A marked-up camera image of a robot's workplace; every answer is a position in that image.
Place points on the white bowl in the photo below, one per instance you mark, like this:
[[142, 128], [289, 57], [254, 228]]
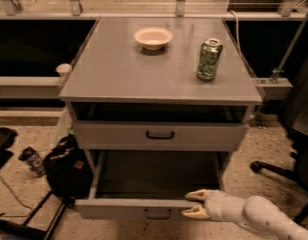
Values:
[[153, 38]]

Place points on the small white cup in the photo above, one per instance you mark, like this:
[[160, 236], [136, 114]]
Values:
[[63, 69]]

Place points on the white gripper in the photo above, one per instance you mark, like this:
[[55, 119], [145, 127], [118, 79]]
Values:
[[216, 204]]

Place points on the dark water bottle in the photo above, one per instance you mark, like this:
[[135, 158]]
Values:
[[32, 158]]

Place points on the black bin at left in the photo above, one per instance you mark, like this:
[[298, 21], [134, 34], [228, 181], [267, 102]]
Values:
[[7, 139]]

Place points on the grey drawer cabinet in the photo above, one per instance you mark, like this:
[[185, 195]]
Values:
[[117, 80]]

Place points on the grey drawer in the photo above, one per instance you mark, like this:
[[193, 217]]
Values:
[[150, 185], [159, 136]]

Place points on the black office chair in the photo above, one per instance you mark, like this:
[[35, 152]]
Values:
[[293, 116]]

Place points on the black backpack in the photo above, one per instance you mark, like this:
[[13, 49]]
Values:
[[67, 170]]

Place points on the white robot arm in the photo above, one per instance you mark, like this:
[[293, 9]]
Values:
[[255, 214]]

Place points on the metal diagonal rod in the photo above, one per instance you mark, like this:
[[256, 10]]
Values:
[[273, 79]]

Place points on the green soda can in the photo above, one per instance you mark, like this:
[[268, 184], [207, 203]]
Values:
[[210, 53]]

